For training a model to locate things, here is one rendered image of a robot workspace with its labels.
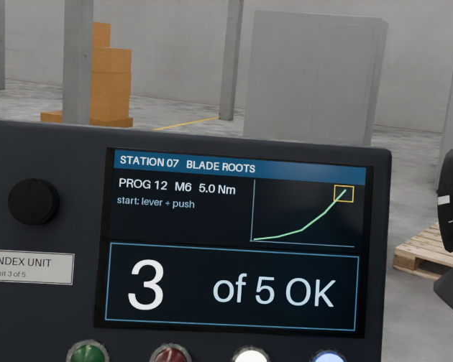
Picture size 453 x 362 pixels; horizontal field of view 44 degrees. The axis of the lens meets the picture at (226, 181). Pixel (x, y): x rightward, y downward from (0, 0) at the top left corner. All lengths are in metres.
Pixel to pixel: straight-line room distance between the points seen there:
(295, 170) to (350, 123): 7.74
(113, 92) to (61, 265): 8.38
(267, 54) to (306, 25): 0.69
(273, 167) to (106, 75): 8.41
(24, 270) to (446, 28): 12.86
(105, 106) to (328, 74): 3.36
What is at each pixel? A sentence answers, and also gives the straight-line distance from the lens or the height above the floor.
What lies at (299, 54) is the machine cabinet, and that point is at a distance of 8.21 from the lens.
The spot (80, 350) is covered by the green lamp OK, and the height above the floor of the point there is 1.13.
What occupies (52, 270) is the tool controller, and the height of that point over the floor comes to 1.17.
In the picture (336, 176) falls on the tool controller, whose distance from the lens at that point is 0.37.
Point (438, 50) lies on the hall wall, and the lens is 13.09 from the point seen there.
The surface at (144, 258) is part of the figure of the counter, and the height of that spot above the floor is 1.18.
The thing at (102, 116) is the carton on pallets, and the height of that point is 0.20.
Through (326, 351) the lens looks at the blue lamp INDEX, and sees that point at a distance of 0.37.
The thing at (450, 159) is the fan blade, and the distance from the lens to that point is 1.30.
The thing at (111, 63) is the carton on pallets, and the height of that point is 1.00.
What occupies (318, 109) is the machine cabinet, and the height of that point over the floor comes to 0.64.
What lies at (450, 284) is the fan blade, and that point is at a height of 0.97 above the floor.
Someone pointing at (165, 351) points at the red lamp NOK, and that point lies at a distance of 0.36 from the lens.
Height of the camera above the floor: 1.31
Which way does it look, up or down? 13 degrees down
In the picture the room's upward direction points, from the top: 5 degrees clockwise
